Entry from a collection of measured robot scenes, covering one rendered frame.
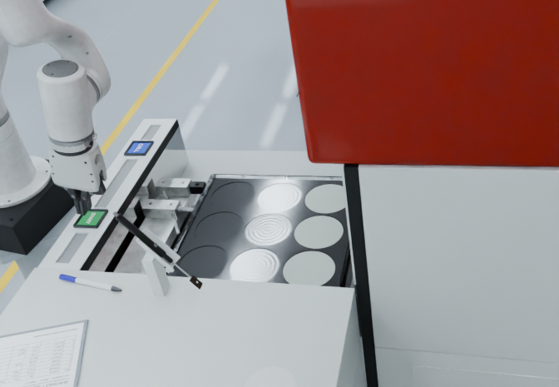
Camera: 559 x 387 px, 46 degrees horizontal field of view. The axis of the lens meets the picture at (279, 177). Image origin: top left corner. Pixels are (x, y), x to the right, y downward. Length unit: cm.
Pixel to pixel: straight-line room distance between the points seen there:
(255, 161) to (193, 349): 74
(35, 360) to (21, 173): 61
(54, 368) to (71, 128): 42
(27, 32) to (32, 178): 59
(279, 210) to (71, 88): 50
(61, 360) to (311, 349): 41
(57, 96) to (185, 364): 51
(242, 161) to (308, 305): 70
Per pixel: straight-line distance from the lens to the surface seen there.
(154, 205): 150
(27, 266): 182
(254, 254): 132
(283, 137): 332
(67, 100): 122
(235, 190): 150
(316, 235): 133
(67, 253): 138
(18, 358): 121
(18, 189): 169
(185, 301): 117
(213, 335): 110
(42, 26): 120
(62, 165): 133
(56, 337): 120
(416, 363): 125
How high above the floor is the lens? 178
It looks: 36 degrees down
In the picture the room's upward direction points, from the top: 10 degrees counter-clockwise
